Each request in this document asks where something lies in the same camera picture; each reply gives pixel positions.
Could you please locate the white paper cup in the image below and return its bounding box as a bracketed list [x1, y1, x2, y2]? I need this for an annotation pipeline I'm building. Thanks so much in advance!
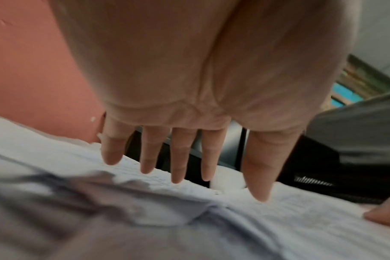
[210, 164, 249, 191]

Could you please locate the person's left hand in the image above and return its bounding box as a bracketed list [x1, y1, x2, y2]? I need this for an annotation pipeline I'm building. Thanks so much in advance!
[48, 0, 360, 203]

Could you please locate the pile of printed papers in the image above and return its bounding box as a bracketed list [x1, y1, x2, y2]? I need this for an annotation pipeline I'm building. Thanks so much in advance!
[0, 114, 390, 260]

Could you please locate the person's right hand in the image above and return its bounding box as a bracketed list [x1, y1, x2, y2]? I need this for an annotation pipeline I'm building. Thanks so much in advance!
[363, 190, 390, 227]

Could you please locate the black computer monitor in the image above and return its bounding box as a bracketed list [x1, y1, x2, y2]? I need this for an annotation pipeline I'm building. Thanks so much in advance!
[124, 119, 247, 183]

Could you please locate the black mesh paper tray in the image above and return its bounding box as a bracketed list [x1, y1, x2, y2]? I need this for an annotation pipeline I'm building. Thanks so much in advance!
[278, 134, 390, 206]

